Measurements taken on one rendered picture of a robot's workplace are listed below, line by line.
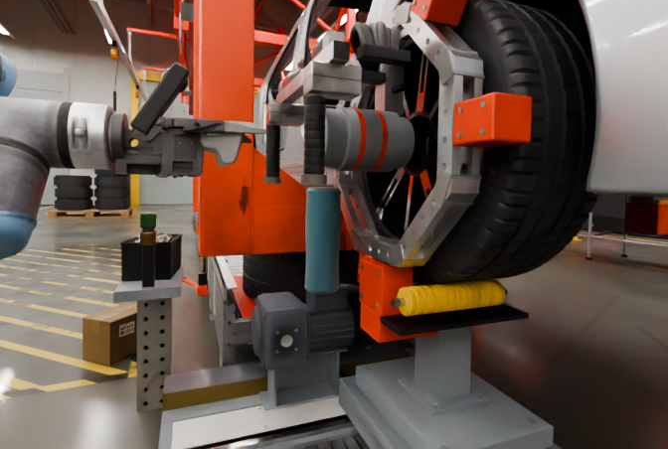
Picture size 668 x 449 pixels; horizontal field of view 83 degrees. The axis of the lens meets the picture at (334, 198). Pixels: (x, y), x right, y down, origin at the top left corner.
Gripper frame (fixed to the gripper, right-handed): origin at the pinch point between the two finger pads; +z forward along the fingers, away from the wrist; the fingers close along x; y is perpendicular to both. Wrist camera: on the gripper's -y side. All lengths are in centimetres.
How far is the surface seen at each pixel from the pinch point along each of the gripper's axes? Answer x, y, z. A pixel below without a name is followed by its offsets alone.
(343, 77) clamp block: 2.3, -9.7, 13.6
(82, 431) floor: -68, 83, -40
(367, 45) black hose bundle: 4.6, -14.8, 16.8
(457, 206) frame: 6.5, 11.4, 34.3
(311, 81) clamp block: 2.2, -8.5, 8.2
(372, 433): -20, 69, 32
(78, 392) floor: -92, 83, -46
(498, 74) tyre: 10.9, -11.0, 38.3
